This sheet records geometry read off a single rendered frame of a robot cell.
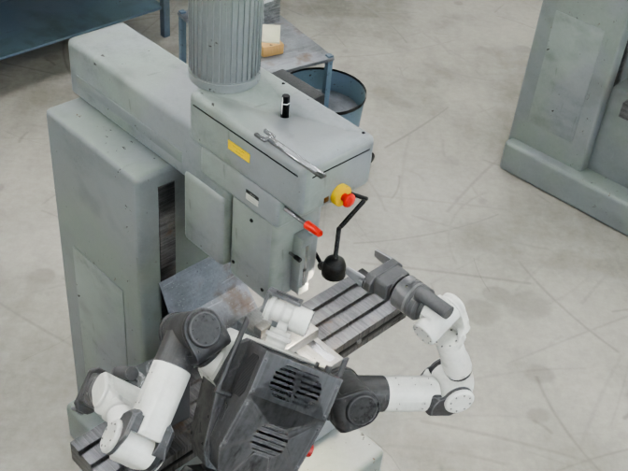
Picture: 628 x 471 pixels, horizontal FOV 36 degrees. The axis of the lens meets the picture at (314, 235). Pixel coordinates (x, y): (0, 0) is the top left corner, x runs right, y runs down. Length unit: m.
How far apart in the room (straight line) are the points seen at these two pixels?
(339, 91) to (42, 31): 2.14
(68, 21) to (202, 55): 4.12
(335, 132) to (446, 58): 4.53
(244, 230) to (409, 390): 0.69
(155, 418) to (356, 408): 0.48
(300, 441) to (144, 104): 1.20
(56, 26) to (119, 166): 3.75
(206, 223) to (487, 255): 2.63
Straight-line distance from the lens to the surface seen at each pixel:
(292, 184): 2.42
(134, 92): 2.93
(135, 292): 3.18
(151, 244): 3.05
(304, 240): 2.68
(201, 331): 2.12
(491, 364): 4.63
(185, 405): 2.93
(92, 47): 3.13
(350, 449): 3.19
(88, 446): 2.94
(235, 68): 2.60
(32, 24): 6.66
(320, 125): 2.53
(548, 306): 5.02
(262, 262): 2.73
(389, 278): 2.32
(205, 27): 2.56
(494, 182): 5.78
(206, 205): 2.81
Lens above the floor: 3.25
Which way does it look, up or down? 39 degrees down
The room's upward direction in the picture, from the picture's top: 6 degrees clockwise
